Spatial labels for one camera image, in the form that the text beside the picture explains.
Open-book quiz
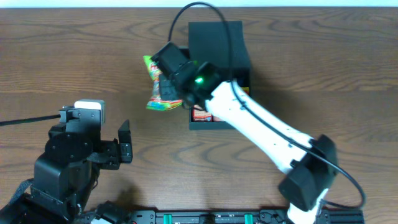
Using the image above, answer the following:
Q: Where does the Haribo gummy worms bag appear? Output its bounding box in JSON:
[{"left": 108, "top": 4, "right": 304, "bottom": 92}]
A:
[{"left": 143, "top": 55, "right": 182, "bottom": 111}]

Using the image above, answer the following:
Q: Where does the black gift box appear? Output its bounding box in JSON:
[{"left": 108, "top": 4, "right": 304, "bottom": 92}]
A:
[{"left": 188, "top": 21, "right": 252, "bottom": 130}]

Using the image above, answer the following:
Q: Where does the brown Pringles can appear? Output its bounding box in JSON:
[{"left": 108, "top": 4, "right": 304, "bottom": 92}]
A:
[{"left": 213, "top": 116, "right": 224, "bottom": 122}]

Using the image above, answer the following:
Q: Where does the yellow snack packet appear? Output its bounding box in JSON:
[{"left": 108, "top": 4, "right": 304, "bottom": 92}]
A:
[{"left": 242, "top": 87, "right": 250, "bottom": 95}]

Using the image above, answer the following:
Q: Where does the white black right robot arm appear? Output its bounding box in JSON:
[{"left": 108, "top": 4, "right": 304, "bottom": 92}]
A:
[{"left": 156, "top": 60, "right": 337, "bottom": 223}]

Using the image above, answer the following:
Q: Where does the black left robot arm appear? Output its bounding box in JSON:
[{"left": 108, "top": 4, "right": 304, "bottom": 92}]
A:
[{"left": 1, "top": 120, "right": 133, "bottom": 223}]

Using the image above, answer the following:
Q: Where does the orange snack carton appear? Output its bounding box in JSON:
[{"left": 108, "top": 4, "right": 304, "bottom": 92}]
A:
[{"left": 192, "top": 105, "right": 213, "bottom": 122}]

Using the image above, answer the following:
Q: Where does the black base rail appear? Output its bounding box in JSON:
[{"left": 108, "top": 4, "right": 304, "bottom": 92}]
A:
[{"left": 83, "top": 209, "right": 365, "bottom": 224}]

